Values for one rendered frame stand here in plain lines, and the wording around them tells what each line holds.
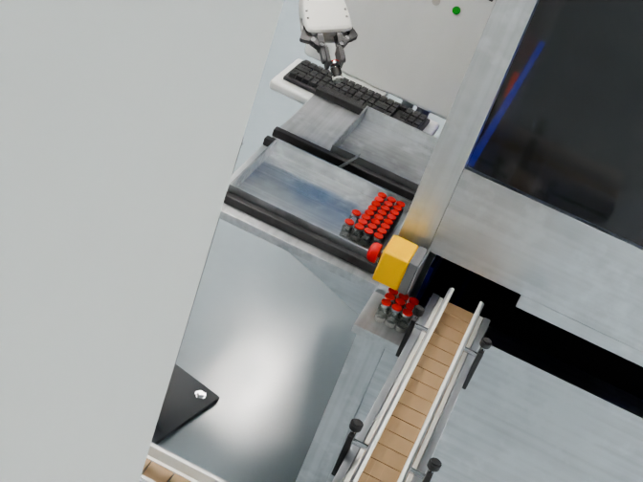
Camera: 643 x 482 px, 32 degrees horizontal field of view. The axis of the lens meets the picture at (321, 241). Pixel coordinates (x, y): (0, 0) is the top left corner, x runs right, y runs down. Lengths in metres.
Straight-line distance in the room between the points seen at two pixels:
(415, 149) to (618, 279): 0.84
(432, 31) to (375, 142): 0.47
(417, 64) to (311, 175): 0.72
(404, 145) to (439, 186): 0.69
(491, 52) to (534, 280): 0.45
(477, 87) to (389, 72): 1.18
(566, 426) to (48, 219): 1.95
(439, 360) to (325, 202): 0.55
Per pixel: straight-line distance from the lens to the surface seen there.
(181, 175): 0.54
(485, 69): 1.99
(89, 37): 0.38
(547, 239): 2.10
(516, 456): 2.38
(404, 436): 1.87
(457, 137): 2.05
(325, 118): 2.78
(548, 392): 2.27
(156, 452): 1.65
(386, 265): 2.10
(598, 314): 2.16
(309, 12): 2.35
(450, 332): 2.13
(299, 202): 2.41
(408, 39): 3.12
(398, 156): 2.72
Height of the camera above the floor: 2.15
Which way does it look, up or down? 33 degrees down
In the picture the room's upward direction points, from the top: 20 degrees clockwise
